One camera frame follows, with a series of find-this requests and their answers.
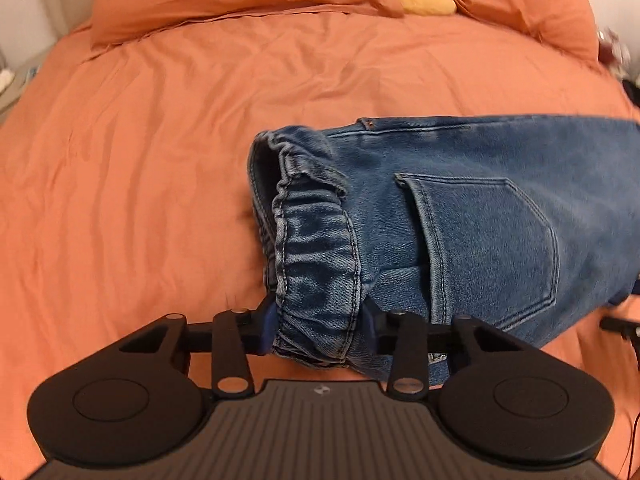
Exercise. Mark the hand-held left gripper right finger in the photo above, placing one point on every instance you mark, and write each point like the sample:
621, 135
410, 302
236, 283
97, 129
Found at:
367, 322

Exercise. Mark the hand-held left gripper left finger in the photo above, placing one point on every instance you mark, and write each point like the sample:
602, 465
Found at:
266, 327

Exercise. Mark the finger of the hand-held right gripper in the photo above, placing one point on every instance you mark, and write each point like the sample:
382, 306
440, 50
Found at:
619, 327

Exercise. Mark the blue denim pants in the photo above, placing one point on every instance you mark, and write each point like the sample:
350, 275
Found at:
450, 210

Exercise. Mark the orange bed sheet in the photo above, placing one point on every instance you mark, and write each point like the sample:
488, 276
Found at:
150, 185

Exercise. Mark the small white and red object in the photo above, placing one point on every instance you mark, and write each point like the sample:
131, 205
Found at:
614, 47

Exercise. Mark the white crumpled cloth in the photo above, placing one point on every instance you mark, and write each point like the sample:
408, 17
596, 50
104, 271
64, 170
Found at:
6, 80

